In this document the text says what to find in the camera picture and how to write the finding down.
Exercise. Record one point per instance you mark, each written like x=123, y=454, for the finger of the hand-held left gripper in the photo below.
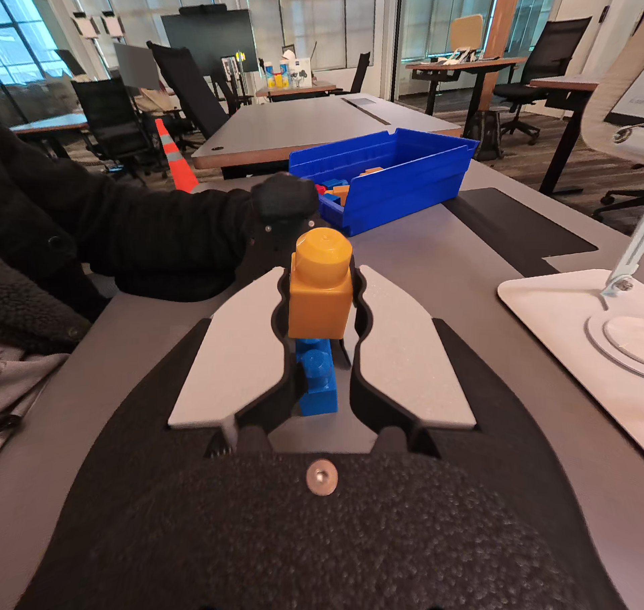
x=345, y=354

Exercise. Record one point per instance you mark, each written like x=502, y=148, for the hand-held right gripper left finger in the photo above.
x=231, y=363

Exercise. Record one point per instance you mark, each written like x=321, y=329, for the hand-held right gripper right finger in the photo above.
x=407, y=363

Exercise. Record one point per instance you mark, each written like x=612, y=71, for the blue two-stud mega block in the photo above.
x=317, y=383

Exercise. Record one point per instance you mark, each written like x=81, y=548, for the pile of mega blocks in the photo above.
x=342, y=187

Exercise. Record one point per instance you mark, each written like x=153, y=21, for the orange one-stud mega block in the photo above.
x=319, y=298

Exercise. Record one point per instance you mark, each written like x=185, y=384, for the blue plastic bin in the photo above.
x=402, y=187

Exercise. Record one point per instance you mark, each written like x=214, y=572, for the person's left forearm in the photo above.
x=151, y=238

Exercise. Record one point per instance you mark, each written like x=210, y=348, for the orange traffic cone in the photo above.
x=178, y=162

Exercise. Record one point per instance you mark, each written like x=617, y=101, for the white base document stand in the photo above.
x=563, y=328

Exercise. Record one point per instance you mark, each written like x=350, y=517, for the dark display screen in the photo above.
x=211, y=37

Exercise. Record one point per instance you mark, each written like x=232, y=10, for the dark fleece jacket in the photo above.
x=35, y=313

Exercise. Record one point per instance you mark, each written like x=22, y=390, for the black backpack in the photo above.
x=487, y=135

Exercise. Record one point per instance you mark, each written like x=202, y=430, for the grey sweatshirt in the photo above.
x=20, y=383

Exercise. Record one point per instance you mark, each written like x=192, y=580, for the white box on tripod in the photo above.
x=86, y=26
x=113, y=24

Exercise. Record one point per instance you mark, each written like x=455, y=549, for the printed instruction sheet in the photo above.
x=629, y=110

